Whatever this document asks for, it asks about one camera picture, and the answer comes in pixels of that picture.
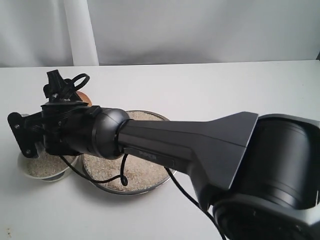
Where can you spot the small white ceramic bowl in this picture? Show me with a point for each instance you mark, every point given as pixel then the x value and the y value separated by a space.
pixel 22 165

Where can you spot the rice in white bowl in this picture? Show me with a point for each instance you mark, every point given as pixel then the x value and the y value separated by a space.
pixel 46 165

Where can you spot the rice in steel basin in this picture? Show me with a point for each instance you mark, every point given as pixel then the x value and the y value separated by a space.
pixel 140 172

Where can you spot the white backdrop curtain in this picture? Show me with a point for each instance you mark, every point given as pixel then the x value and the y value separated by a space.
pixel 51 33

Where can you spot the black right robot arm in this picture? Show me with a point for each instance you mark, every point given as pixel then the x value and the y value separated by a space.
pixel 259 174

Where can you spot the brown wooden cup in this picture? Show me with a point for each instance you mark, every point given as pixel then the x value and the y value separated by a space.
pixel 84 98

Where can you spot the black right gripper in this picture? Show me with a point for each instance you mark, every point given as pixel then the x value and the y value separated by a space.
pixel 68 125

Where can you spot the large steel basin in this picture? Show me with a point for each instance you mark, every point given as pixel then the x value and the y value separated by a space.
pixel 130 191

